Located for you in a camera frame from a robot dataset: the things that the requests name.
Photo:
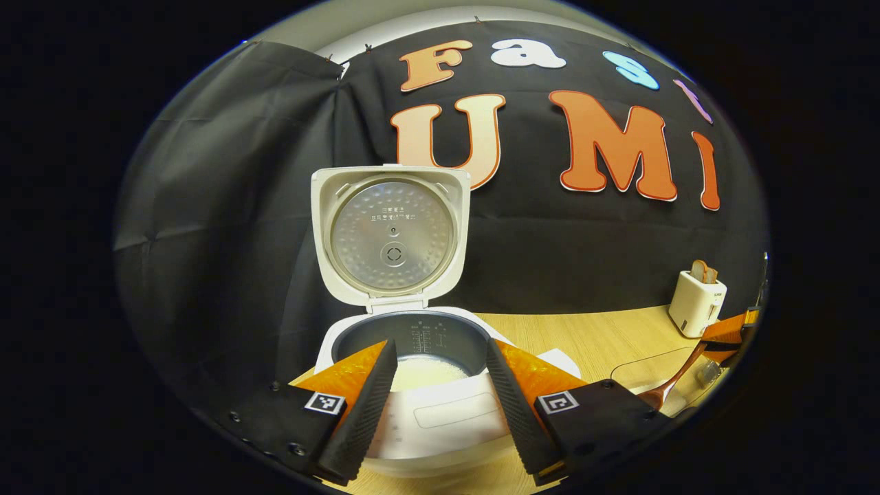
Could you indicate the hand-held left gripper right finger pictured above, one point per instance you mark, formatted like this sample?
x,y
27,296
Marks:
x,y
515,412

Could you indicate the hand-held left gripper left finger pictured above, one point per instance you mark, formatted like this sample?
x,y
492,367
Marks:
x,y
368,412

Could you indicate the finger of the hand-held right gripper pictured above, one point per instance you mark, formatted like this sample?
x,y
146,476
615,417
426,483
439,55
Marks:
x,y
723,353
732,328

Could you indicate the brown wooden spoon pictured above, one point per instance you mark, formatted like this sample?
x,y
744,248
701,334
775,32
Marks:
x,y
677,378

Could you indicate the white uncooked rice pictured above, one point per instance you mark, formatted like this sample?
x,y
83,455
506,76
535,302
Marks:
x,y
430,375

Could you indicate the white rice cooker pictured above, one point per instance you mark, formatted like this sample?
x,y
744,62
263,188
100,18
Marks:
x,y
392,240

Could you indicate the white toaster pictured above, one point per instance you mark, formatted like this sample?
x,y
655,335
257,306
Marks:
x,y
694,309

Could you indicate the toasted bread slice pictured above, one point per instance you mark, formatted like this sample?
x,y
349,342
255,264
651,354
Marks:
x,y
699,271
712,276

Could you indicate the clear plastic container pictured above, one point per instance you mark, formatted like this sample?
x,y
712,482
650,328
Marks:
x,y
639,368

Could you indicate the black backdrop cloth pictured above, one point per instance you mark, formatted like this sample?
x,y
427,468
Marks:
x,y
227,240

